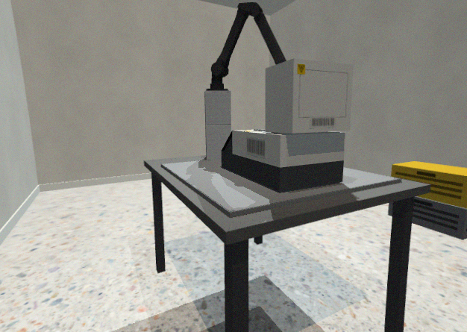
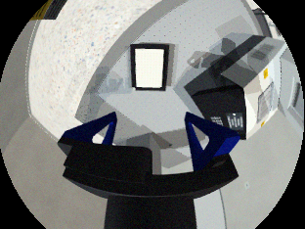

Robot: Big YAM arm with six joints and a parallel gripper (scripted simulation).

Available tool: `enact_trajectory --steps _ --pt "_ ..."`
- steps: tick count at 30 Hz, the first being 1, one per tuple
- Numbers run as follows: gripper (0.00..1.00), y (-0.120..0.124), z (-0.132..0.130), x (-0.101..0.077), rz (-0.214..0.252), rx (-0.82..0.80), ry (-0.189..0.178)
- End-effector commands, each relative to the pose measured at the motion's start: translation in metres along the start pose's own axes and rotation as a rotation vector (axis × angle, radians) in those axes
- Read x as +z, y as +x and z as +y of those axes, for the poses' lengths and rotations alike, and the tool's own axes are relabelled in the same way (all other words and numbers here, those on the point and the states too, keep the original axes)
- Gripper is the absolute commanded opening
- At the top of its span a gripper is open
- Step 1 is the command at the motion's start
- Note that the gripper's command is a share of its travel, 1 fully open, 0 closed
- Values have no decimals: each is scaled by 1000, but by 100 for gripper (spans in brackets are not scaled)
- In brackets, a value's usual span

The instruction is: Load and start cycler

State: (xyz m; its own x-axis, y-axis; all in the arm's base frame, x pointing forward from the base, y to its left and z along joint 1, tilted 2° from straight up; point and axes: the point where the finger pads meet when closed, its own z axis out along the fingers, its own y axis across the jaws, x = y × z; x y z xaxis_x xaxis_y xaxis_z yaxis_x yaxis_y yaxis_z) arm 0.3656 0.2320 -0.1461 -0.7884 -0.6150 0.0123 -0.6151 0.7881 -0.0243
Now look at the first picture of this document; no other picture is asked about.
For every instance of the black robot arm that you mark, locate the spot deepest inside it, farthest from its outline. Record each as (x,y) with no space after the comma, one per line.
(220,67)

